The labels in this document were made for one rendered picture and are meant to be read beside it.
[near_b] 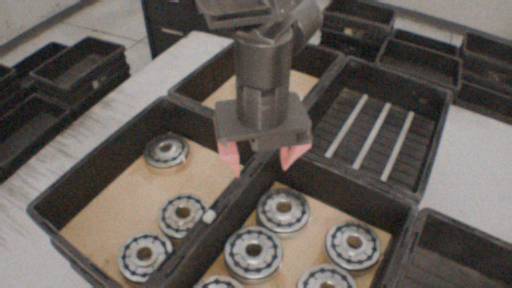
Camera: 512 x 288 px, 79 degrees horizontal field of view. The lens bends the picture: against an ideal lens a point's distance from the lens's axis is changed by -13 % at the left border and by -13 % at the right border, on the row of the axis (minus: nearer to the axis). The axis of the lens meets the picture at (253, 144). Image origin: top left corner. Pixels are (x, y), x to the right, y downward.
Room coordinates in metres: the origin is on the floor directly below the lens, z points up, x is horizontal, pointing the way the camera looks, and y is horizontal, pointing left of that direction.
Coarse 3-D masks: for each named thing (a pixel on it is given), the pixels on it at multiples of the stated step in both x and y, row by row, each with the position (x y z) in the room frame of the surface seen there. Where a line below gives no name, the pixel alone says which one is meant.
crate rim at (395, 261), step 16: (304, 160) 0.46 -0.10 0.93; (320, 160) 0.45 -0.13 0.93; (352, 176) 0.41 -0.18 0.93; (240, 192) 0.38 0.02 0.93; (384, 192) 0.38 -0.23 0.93; (224, 208) 0.35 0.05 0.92; (416, 208) 0.34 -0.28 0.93; (208, 224) 0.31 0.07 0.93; (192, 240) 0.28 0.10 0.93; (400, 240) 0.28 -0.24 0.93; (400, 256) 0.25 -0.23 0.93; (176, 272) 0.23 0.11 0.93
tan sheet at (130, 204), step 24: (192, 144) 0.60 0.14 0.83; (144, 168) 0.52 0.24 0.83; (192, 168) 0.52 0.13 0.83; (216, 168) 0.52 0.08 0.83; (240, 168) 0.52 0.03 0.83; (120, 192) 0.45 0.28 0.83; (144, 192) 0.45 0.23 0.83; (168, 192) 0.45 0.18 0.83; (192, 192) 0.46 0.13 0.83; (216, 192) 0.46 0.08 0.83; (96, 216) 0.39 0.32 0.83; (120, 216) 0.39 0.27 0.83; (144, 216) 0.39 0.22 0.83; (72, 240) 0.33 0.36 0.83; (96, 240) 0.33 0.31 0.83; (120, 240) 0.34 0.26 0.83; (96, 264) 0.28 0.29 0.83
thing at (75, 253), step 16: (160, 96) 0.65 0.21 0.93; (144, 112) 0.60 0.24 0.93; (192, 112) 0.60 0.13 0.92; (208, 112) 0.59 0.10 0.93; (128, 128) 0.55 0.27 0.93; (80, 160) 0.45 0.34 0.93; (256, 160) 0.45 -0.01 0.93; (64, 176) 0.41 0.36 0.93; (240, 176) 0.42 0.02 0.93; (48, 192) 0.37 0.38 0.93; (224, 192) 0.38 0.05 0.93; (32, 208) 0.33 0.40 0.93; (208, 208) 0.35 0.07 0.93; (48, 224) 0.30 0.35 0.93; (64, 240) 0.27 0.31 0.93; (80, 256) 0.25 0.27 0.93; (176, 256) 0.25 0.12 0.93; (96, 272) 0.22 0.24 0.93; (160, 272) 0.23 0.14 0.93
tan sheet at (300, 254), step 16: (320, 208) 0.41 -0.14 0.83; (256, 224) 0.38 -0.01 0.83; (320, 224) 0.38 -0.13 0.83; (368, 224) 0.37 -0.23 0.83; (288, 240) 0.34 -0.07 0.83; (304, 240) 0.34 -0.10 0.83; (320, 240) 0.34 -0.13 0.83; (384, 240) 0.34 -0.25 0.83; (224, 256) 0.31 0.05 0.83; (256, 256) 0.31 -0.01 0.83; (288, 256) 0.31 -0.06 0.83; (304, 256) 0.31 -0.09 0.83; (320, 256) 0.31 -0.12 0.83; (208, 272) 0.28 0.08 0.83; (224, 272) 0.28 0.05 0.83; (288, 272) 0.28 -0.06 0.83; (368, 272) 0.27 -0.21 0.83
